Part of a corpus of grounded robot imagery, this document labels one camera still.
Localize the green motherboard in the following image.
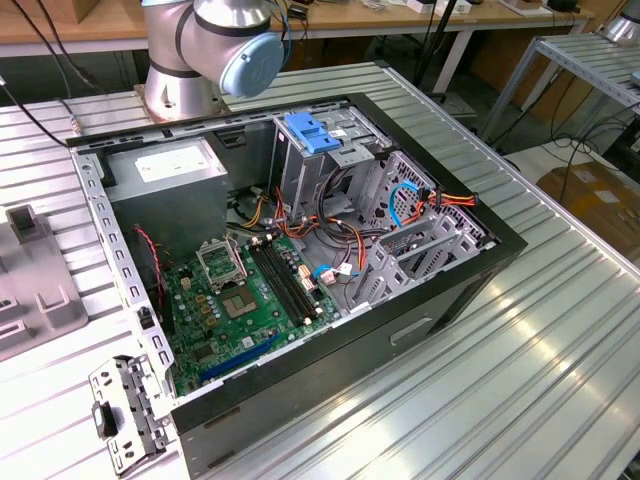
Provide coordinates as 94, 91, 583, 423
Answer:
162, 233, 344, 399

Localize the red black fan wire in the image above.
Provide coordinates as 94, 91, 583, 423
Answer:
132, 226, 167, 314

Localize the black tripod stand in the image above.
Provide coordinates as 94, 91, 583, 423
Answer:
412, 0, 459, 96

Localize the orange red power wire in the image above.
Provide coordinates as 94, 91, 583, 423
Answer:
399, 188, 480, 229

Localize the metal socket cover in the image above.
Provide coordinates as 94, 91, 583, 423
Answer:
194, 237, 249, 294

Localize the grey power supply unit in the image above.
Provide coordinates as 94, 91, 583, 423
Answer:
102, 135, 230, 261

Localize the large labelled cardboard box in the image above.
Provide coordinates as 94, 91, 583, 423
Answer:
537, 159, 640, 241

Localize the grey parts rack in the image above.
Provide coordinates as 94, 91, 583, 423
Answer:
0, 203, 90, 362

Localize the black RAM slot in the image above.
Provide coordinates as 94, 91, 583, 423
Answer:
248, 238, 312, 329
262, 234, 325, 321

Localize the black open PC case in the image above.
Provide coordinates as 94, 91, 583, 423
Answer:
65, 91, 529, 479

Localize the CPU socket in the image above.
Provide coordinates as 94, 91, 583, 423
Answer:
217, 284, 261, 324

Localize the hinged metal slot bracket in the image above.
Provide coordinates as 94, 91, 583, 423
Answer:
88, 353, 176, 476

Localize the blue data wire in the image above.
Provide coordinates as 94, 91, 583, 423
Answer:
312, 179, 426, 286

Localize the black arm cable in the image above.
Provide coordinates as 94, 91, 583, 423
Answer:
0, 0, 101, 149

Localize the grey metal disk bay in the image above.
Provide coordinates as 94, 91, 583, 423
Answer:
349, 149, 501, 314

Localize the wooden desk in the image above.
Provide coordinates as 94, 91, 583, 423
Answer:
0, 0, 599, 96

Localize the yellow black power wire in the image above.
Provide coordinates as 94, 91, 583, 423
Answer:
234, 185, 275, 231

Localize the blue expansion slot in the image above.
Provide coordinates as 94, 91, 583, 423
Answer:
198, 332, 282, 386

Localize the blue drive latch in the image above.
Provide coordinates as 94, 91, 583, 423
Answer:
283, 112, 342, 156

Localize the black orange wire bundle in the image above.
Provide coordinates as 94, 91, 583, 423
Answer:
272, 164, 396, 286

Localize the grey optical drive bay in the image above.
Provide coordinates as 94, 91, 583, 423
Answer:
272, 107, 394, 224

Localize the black case fan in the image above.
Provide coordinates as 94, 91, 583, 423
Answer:
133, 227, 176, 336

